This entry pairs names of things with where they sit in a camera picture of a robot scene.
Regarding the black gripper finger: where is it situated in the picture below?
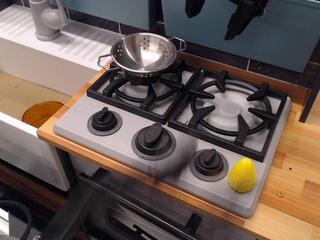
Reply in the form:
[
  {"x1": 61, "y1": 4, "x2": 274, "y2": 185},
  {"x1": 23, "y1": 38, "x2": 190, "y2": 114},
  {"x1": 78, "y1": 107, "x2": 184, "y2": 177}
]
[
  {"x1": 224, "y1": 0, "x2": 269, "y2": 41},
  {"x1": 184, "y1": 0, "x2": 205, "y2": 18}
]

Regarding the steel colander pot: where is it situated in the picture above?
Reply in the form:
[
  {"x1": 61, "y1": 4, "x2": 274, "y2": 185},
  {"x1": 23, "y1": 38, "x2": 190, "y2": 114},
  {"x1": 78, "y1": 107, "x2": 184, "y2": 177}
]
[{"x1": 97, "y1": 32, "x2": 187, "y2": 86}]

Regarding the left black burner grate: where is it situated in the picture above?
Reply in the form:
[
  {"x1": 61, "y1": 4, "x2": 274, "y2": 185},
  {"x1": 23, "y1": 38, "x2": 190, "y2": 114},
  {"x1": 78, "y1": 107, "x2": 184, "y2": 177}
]
[{"x1": 86, "y1": 58, "x2": 201, "y2": 125}]

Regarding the black burner grate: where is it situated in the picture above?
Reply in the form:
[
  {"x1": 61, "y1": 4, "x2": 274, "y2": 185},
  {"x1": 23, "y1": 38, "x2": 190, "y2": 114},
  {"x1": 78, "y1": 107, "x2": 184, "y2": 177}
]
[
  {"x1": 86, "y1": 58, "x2": 201, "y2": 125},
  {"x1": 168, "y1": 69, "x2": 292, "y2": 163}
]

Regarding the right black burner grate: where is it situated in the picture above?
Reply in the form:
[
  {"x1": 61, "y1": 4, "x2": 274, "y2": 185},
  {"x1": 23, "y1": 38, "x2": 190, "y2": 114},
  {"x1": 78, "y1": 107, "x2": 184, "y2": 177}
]
[{"x1": 168, "y1": 69, "x2": 292, "y2": 163}]

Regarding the middle black stove knob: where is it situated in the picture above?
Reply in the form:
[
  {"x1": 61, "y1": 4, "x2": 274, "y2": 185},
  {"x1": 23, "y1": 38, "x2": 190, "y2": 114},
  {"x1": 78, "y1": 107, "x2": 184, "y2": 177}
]
[{"x1": 131, "y1": 122, "x2": 176, "y2": 161}]

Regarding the black stove knob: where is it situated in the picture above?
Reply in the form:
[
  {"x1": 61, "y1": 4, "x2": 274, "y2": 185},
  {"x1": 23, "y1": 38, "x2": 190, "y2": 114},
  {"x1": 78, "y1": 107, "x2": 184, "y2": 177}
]
[
  {"x1": 87, "y1": 107, "x2": 122, "y2": 137},
  {"x1": 131, "y1": 122, "x2": 176, "y2": 161},
  {"x1": 189, "y1": 148, "x2": 229, "y2": 182}
]

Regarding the left black stove knob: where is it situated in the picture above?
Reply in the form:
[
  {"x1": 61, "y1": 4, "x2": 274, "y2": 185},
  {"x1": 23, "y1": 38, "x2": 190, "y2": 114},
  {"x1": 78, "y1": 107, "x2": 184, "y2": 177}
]
[{"x1": 87, "y1": 107, "x2": 122, "y2": 137}]

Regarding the grey toy faucet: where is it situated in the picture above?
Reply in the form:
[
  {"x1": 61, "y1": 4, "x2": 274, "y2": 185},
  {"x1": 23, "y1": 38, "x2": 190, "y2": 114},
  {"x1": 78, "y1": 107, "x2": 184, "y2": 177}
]
[{"x1": 29, "y1": 0, "x2": 68, "y2": 42}]

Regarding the grey toy stove top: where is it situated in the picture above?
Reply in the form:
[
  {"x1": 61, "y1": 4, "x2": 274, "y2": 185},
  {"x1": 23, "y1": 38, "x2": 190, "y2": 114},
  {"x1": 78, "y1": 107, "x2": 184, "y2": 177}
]
[{"x1": 52, "y1": 62, "x2": 293, "y2": 218}]

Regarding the right black stove knob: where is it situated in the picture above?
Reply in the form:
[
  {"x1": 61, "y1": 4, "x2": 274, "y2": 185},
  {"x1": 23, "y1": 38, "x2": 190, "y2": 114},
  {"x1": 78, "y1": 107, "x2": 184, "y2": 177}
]
[{"x1": 189, "y1": 148, "x2": 229, "y2": 182}]

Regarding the yellow toy corn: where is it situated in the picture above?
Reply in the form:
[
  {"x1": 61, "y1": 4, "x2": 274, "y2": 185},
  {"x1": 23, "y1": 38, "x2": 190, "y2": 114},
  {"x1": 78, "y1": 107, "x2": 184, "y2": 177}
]
[{"x1": 228, "y1": 157, "x2": 256, "y2": 193}]

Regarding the white toy sink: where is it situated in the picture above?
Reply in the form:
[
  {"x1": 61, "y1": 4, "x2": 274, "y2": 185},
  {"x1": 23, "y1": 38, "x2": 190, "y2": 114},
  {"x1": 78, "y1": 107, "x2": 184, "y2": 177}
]
[{"x1": 0, "y1": 4, "x2": 120, "y2": 191}]

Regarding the orange plastic plate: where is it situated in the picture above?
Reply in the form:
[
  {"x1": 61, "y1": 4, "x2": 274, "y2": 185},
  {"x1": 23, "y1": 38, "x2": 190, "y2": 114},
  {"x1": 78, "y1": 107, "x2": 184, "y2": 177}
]
[{"x1": 22, "y1": 101, "x2": 64, "y2": 129}]

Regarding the left blue wall cabinet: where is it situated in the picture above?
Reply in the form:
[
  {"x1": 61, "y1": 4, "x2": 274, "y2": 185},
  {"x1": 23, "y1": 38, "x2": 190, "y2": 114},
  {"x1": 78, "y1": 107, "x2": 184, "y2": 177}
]
[{"x1": 63, "y1": 0, "x2": 159, "y2": 31}]

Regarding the black oven door handle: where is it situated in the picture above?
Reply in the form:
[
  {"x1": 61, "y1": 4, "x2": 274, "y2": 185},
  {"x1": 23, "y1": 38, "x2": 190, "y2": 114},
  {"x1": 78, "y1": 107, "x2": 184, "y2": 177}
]
[{"x1": 78, "y1": 174, "x2": 211, "y2": 240}]

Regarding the black braided cable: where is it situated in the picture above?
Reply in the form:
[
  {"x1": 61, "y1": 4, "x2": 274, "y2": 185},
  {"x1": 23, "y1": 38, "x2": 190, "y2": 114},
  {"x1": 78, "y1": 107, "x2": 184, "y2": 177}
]
[{"x1": 0, "y1": 199, "x2": 34, "y2": 240}]

